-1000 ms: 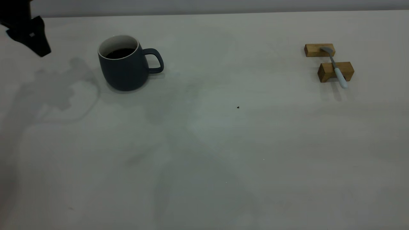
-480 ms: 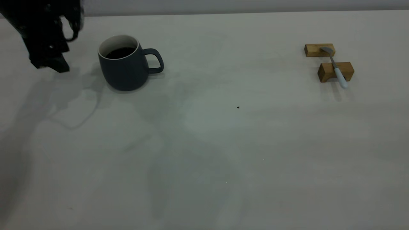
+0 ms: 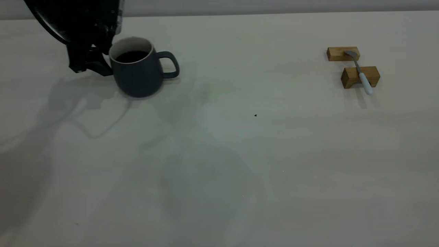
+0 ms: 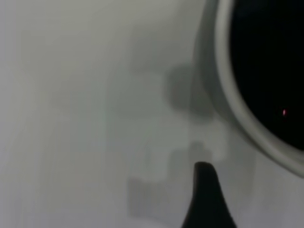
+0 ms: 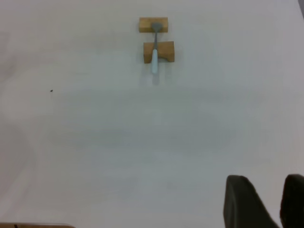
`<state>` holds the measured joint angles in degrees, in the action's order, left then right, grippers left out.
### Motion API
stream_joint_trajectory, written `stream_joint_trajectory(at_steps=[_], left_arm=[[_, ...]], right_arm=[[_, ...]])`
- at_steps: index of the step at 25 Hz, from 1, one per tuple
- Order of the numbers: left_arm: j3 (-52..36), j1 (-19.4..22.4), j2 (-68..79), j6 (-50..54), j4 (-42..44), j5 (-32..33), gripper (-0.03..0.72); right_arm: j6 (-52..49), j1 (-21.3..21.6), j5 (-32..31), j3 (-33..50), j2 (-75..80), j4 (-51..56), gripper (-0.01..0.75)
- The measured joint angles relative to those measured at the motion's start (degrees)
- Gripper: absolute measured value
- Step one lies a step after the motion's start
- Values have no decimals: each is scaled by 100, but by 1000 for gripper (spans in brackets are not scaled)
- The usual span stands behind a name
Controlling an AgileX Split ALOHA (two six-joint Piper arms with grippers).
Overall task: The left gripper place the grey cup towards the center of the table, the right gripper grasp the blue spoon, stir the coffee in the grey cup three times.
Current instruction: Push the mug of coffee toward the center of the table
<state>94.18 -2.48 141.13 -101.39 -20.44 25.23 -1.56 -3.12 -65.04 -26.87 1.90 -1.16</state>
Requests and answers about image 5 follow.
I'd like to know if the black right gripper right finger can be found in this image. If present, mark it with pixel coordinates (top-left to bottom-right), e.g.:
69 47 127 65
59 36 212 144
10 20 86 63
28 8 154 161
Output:
279 174 304 228

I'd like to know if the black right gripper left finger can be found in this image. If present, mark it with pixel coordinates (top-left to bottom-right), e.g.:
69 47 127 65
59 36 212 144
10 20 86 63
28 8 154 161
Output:
223 175 283 228

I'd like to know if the spoon with pale blue handle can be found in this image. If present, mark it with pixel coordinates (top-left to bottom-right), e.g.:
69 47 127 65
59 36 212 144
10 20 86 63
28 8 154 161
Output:
151 22 164 75

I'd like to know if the arched wooden block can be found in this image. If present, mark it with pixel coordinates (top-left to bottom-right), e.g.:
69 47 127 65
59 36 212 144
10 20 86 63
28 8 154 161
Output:
143 41 176 64

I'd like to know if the flat rectangular wooden block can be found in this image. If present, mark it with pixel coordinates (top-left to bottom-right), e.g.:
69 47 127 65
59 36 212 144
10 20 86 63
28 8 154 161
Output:
138 17 169 33

